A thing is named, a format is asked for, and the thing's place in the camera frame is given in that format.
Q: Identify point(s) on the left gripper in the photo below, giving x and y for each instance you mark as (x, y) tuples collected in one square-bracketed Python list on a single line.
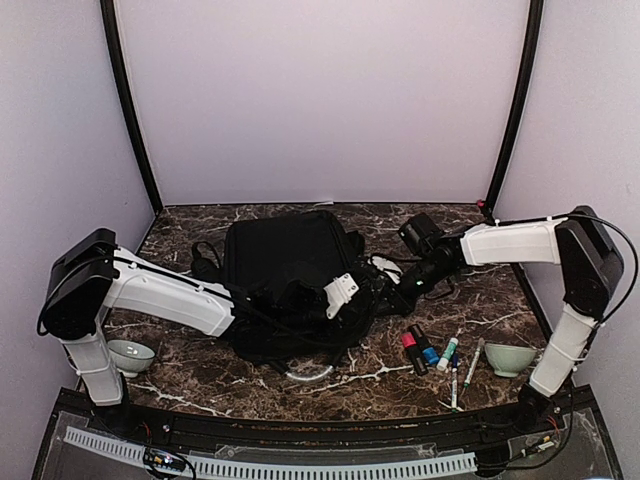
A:
[(326, 339)]

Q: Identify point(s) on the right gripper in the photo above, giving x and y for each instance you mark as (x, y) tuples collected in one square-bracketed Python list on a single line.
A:
[(402, 303)]

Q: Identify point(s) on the black student bag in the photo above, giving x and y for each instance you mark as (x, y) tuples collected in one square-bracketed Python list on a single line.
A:
[(260, 258)]

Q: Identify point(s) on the pink highlighter marker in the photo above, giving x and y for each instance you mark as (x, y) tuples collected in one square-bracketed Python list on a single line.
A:
[(414, 353)]

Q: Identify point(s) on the blue highlighter marker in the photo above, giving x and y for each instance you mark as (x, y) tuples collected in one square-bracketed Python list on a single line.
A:
[(428, 351)]

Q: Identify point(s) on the green whiteboard pen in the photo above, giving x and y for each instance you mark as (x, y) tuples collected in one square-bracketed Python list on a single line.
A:
[(473, 364)]

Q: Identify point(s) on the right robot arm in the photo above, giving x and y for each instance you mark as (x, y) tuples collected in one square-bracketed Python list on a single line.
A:
[(578, 265)]

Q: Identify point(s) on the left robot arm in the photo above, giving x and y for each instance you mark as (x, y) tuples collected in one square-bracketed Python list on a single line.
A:
[(97, 276)]

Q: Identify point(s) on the right pale green bowl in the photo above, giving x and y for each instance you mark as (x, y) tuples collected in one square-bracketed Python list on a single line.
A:
[(508, 361)]

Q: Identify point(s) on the pale green bowl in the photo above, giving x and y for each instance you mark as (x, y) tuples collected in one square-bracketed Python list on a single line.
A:
[(508, 361), (130, 358)]

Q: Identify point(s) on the left pale green bowl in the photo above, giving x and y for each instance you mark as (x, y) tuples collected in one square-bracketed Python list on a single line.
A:
[(130, 358)]

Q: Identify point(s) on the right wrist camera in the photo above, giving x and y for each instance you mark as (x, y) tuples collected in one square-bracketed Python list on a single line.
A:
[(420, 235)]

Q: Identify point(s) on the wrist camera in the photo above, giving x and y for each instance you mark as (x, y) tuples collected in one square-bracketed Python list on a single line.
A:
[(327, 300), (420, 235)]

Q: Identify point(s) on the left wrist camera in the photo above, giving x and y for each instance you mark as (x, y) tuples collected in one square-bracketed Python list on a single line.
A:
[(327, 300)]

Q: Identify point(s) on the black front rail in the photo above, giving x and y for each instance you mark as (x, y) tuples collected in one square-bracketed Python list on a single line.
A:
[(480, 429)]

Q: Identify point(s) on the white slotted cable duct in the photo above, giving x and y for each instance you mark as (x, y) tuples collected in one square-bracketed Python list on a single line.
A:
[(243, 463)]

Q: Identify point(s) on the right black frame post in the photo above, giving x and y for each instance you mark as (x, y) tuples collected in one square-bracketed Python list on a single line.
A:
[(525, 70)]

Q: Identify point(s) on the black frame post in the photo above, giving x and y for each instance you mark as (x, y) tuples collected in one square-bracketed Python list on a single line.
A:
[(128, 109), (525, 70)]

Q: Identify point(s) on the left black frame post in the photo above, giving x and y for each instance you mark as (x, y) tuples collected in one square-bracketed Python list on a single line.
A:
[(128, 109)]

